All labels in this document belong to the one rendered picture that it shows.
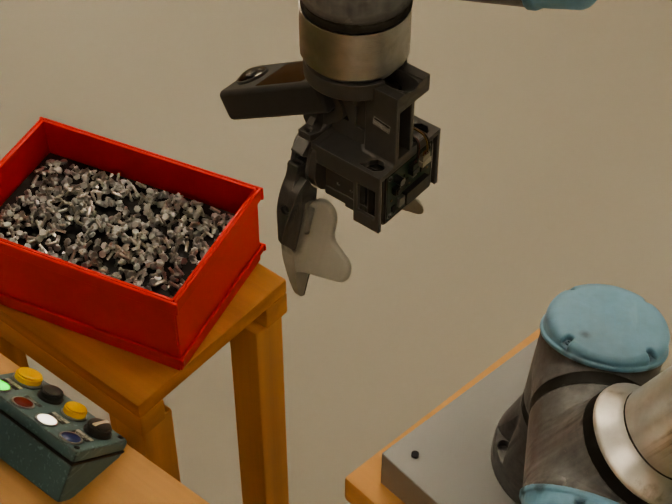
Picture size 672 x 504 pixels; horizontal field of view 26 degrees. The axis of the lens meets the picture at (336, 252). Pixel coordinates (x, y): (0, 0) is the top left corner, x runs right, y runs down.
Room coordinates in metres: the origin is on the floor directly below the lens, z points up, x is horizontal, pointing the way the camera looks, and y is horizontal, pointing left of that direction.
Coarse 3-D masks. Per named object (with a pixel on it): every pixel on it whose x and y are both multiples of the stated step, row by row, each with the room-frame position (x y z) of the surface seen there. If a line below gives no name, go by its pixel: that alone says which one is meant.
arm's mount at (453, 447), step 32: (480, 384) 1.00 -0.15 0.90; (512, 384) 1.00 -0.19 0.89; (448, 416) 0.95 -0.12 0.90; (480, 416) 0.95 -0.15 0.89; (416, 448) 0.91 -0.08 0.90; (448, 448) 0.91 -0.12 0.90; (480, 448) 0.91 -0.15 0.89; (384, 480) 0.90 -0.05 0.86; (416, 480) 0.87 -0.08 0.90; (448, 480) 0.87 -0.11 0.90; (480, 480) 0.87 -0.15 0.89
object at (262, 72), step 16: (272, 64) 0.86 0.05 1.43; (288, 64) 0.85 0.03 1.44; (240, 80) 0.85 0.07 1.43; (256, 80) 0.84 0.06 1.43; (272, 80) 0.82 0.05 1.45; (288, 80) 0.81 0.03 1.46; (304, 80) 0.80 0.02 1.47; (224, 96) 0.84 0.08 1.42; (240, 96) 0.83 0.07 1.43; (256, 96) 0.82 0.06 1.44; (272, 96) 0.81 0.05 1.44; (288, 96) 0.80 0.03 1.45; (304, 96) 0.79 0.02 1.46; (320, 96) 0.78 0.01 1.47; (240, 112) 0.83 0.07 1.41; (256, 112) 0.82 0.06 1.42; (272, 112) 0.81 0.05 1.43; (288, 112) 0.80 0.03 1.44; (304, 112) 0.79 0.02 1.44; (320, 112) 0.78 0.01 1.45
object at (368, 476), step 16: (528, 336) 1.11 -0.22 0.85; (512, 352) 1.08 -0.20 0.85; (448, 400) 1.01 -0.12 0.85; (384, 448) 0.95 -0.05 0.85; (368, 464) 0.93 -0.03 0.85; (352, 480) 0.90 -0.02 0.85; (368, 480) 0.90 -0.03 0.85; (352, 496) 0.90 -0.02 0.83; (368, 496) 0.88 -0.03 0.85; (384, 496) 0.88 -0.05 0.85
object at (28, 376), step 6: (18, 372) 0.97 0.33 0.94; (24, 372) 0.98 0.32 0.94; (30, 372) 0.98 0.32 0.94; (36, 372) 0.98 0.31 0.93; (18, 378) 0.97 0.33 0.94; (24, 378) 0.97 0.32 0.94; (30, 378) 0.97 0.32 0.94; (36, 378) 0.97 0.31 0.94; (42, 378) 0.98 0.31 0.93; (30, 384) 0.96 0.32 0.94; (36, 384) 0.97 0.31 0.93
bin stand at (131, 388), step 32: (256, 288) 1.23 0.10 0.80; (0, 320) 1.20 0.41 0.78; (32, 320) 1.18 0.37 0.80; (224, 320) 1.18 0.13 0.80; (256, 320) 1.22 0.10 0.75; (0, 352) 1.24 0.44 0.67; (32, 352) 1.16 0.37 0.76; (64, 352) 1.12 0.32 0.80; (96, 352) 1.12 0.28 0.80; (128, 352) 1.12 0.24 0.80; (256, 352) 1.21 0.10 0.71; (96, 384) 1.09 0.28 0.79; (128, 384) 1.08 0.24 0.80; (160, 384) 1.08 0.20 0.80; (256, 384) 1.21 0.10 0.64; (128, 416) 1.06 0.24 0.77; (160, 416) 1.07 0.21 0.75; (256, 416) 1.21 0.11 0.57; (160, 448) 1.07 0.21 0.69; (256, 448) 1.21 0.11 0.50; (256, 480) 1.22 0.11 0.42
